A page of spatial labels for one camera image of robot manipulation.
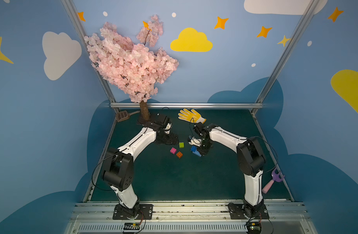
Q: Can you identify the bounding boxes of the yellow work glove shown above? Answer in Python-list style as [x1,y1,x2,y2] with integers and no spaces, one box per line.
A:
[178,108,206,124]

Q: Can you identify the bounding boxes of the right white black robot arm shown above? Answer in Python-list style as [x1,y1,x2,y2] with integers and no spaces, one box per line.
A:
[194,123,269,219]

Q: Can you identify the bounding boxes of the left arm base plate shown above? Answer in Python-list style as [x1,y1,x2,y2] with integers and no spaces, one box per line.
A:
[112,204,153,220]

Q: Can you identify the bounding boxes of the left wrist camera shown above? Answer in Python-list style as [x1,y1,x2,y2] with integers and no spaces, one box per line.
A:
[154,114,172,135]

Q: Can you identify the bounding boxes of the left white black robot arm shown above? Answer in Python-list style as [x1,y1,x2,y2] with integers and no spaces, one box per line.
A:
[102,117,178,219]

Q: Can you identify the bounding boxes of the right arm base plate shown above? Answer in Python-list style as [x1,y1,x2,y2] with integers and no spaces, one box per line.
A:
[227,201,270,219]

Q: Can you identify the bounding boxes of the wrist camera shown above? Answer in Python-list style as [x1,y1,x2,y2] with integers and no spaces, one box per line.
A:
[188,136,201,146]
[154,114,172,135]

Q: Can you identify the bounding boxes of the pink cherry blossom tree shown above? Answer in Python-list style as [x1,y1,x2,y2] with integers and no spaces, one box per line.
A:
[84,15,179,121]

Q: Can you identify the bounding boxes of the brown toy shovel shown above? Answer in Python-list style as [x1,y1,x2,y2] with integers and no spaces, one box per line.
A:
[116,110,140,122]

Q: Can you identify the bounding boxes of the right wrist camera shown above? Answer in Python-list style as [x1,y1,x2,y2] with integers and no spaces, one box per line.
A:
[188,136,201,146]

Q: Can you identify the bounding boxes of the circuit board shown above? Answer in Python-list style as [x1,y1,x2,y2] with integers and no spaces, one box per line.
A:
[245,222,262,234]
[122,223,140,233]

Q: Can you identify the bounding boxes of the left circuit board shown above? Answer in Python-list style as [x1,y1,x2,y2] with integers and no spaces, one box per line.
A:
[122,223,140,233]

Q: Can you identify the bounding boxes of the light blue long lego brick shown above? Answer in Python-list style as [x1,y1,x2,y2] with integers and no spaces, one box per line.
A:
[193,151,201,157]

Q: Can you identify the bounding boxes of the pink purple toy rake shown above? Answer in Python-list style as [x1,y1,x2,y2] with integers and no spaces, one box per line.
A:
[262,167,285,194]

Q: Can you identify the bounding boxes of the magenta lego brick left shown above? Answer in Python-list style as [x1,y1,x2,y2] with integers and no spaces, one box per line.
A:
[170,148,177,154]

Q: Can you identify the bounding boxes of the orange small lego brick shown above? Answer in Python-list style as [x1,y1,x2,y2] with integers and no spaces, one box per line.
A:
[176,152,183,159]

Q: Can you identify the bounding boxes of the right circuit board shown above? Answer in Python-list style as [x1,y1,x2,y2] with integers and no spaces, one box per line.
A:
[245,222,262,234]

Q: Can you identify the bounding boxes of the aluminium frame rear bar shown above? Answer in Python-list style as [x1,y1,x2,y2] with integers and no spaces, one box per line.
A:
[110,102,264,110]

